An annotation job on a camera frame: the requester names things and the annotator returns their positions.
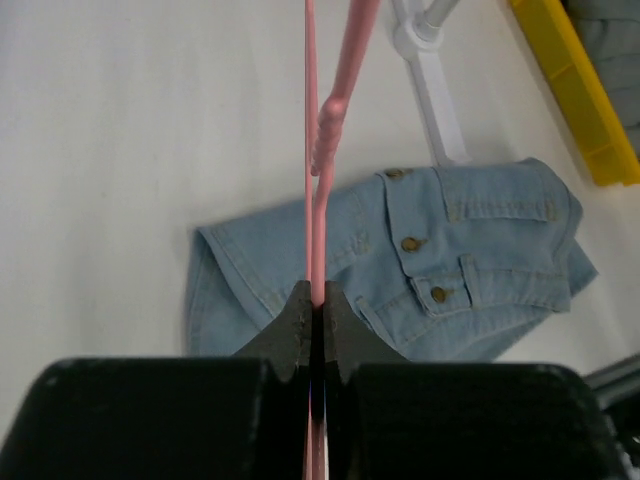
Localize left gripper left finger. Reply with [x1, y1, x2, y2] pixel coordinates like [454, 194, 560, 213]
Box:
[1, 281, 311, 479]

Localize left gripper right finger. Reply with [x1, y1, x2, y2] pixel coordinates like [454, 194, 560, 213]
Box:
[323, 282, 629, 479]

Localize light blue denim garment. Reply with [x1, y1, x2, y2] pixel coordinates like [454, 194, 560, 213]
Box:
[185, 159, 597, 362]

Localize pink wire hanger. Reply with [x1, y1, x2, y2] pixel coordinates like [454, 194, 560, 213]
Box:
[304, 1, 380, 479]

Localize yellow plastic bin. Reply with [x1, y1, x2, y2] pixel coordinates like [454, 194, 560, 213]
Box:
[509, 0, 639, 186]

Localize white clothes rack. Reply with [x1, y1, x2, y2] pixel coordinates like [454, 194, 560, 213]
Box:
[391, 0, 471, 165]

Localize grey folded garment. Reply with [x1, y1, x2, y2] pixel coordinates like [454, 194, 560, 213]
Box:
[563, 0, 639, 151]

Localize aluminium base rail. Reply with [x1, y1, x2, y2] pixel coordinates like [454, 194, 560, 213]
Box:
[583, 354, 640, 410]

